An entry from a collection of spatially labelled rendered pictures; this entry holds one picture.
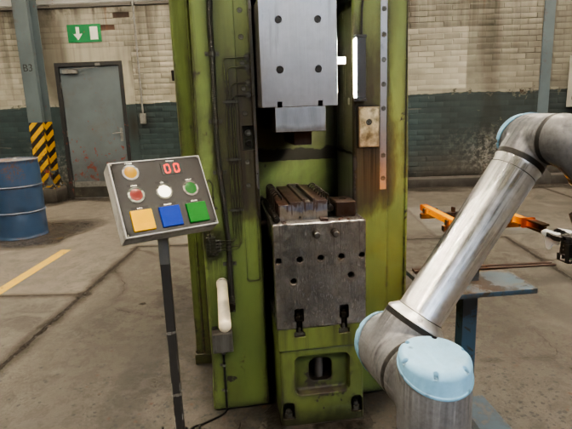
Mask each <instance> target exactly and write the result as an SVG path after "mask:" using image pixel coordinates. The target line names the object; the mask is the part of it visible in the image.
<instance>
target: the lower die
mask: <svg viewBox="0 0 572 429"><path fill-rule="evenodd" d="M295 184H297V185H298V186H299V187H300V188H301V189H303V190H304V191H305V192H306V193H307V194H308V195H310V196H311V197H312V198H313V202H310V203H306V202H305V199H304V198H303V197H302V196H301V195H300V194H299V193H298V192H297V191H296V190H295V189H294V188H293V187H292V186H291V185H292V184H287V185H286V186H277V190H278V192H279V193H280V194H281V195H282V200H281V198H280V197H278V196H277V195H276V196H275V197H274V200H275V210H276V213H277V215H278V217H279V219H280V221H286V220H310V219H319V216H327V217H328V206H327V199H326V198H325V197H323V196H322V197H320V196H321V194H319V195H318V193H316V191H314V189H313V190H312V189H311V188H310V186H309V187H308V185H299V184H298V183H295ZM299 216H300V217H301V218H300V219H299Z"/></svg>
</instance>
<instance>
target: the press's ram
mask: <svg viewBox="0 0 572 429"><path fill-rule="evenodd" d="M251 14H252V32H253V50H254V69H255V104H256V108H278V107H301V106H338V81H337V65H345V63H346V57H337V11H336V0H256V1H255V5H254V7H253V9H252V11H251Z"/></svg>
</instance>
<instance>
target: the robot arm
mask: <svg viewBox="0 0 572 429"><path fill-rule="evenodd" d="M496 139H497V143H496V147H497V151H496V152H495V156H494V157H493V159H492V160H491V162H490V163H489V165H488V167H487V168H486V169H485V171H484V172H483V174H482V176H481V177H480V179H479V180H478V182H477V184H476V185H475V186H474V188H473V189H472V191H471V193H470V194H469V196H468V197H467V199H466V201H465V202H464V203H463V205H462V206H461V208H460V210H459V211H458V213H457V214H456V216H455V217H454V219H453V220H452V221H451V223H450V225H449V227H448V228H447V230H446V231H445V233H444V234H443V235H442V237H441V238H440V240H439V241H438V244H437V245H436V247H435V248H434V250H433V251H432V252H431V254H430V255H429V257H428V258H427V260H426V262H425V264H424V265H423V267H422V268H421V269H420V271H419V272H418V274H417V275H416V277H415V279H414V281H413V282H412V284H410V286H409V288H408V289H407V291H406V292H405V294H404V295H403V297H402V299H401V300H396V301H392V302H389V303H388V305H387V306H386V308H385V310H384V311H381V312H373V313H371V314H370V315H368V316H367V317H366V318H365V319H364V320H363V321H362V322H361V323H360V324H359V327H358V329H357V331H356V334H355V339H354V346H355V351H356V354H357V356H358V358H359V359H360V362H361V364H362V365H363V366H364V368H365V369H366V370H367V371H368V372H369V373H370V374H371V375H372V376H373V378H374V379H375V380H376V381H377V383H378V384H379V385H380V386H381V387H382V389H383V390H384V391H385V392H386V393H387V395H388V396H389V397H390V398H391V399H392V401H393V402H394V403H395V404H396V407H397V429H472V397H473V386H474V373H473V365H472V360H471V357H470V356H469V354H468V353H467V352H465V350H464V349H463V348H462V347H461V346H459V345H457V344H455V343H454V342H452V341H450V340H446V339H444V338H443V332H442V325H443V323H444V321H445V320H446V318H447V317H448V315H449V314H450V313H451V311H452V310H453V308H454V307H455V305H456V303H457V301H458V300H459V298H460V297H461V296H462V294H463V293H464V291H465V290H466V288H467V286H468V285H469V283H470V282H471V281H472V279H473V277H474V276H475V274H476V273H477V271H478V269H479V268H480V266H481V265H482V264H483V262H484V261H485V259H486V258H487V256H488V254H489V252H490V251H491V249H492V248H493V247H494V246H495V244H496V242H497V241H498V239H499V238H500V236H501V234H502V233H503V231H504V230H505V229H506V227H507V225H508V224H509V222H510V221H511V219H512V217H513V216H514V215H515V214H516V212H517V211H518V209H519V207H520V205H521V204H522V202H523V200H524V199H525V198H526V197H527V195H528V194H529V192H530V190H531V189H532V187H533V186H534V184H535V182H536V181H537V180H538V179H539V178H540V177H541V176H542V174H543V173H544V172H545V170H546V168H547V166H548V165H552V166H555V167H557V168H558V169H559V170H560V171H562V172H563V174H564V175H565V177H566V179H567V181H568V182H569V183H570V184H571V185H572V114H571V113H538V112H527V113H523V114H518V115H515V116H513V117H510V118H509V119H507V120H506V121H505V122H504V123H503V124H502V126H501V127H500V129H499V131H498V134H497V136H496ZM541 234H543V235H544V237H545V243H546V248H547V249H551V248H552V246H553V245H554V244H555V245H559V244H560V241H561V245H560V249H559V252H557V260H560V255H562V258H563V259H565V260H561V261H562V262H564V263H566V264H572V261H571V262H569V260H572V231H571V230H566V229H561V228H557V229H555V230H554V231H550V230H547V229H544V230H542V231H541Z"/></svg>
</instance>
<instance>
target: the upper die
mask: <svg viewBox="0 0 572 429"><path fill-rule="evenodd" d="M264 121H265V129H269V130H271V131H273V132H276V133H282V132H302V131H323V130H326V111H325V106H301V107H278V108H264Z"/></svg>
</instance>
